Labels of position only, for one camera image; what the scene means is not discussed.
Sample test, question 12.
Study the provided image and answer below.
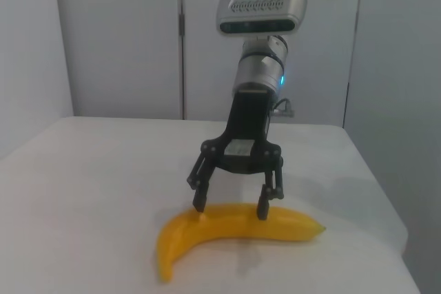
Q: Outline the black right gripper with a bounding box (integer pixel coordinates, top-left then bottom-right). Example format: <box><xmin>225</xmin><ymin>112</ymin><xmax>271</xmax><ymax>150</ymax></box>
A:
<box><xmin>186</xmin><ymin>89</ymin><xmax>286</xmax><ymax>222</ymax></box>

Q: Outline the yellow banana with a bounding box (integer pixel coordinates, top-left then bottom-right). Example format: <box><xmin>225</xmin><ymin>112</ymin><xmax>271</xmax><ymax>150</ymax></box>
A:
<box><xmin>156</xmin><ymin>202</ymin><xmax>327</xmax><ymax>283</ymax></box>

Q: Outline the right gripper cable connector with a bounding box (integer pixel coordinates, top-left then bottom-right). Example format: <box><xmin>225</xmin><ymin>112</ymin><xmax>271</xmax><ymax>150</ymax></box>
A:
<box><xmin>271</xmin><ymin>99</ymin><xmax>297</xmax><ymax>118</ymax></box>

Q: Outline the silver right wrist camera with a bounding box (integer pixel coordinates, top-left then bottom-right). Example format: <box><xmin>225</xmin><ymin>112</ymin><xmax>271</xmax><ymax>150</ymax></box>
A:
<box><xmin>216</xmin><ymin>0</ymin><xmax>308</xmax><ymax>37</ymax></box>

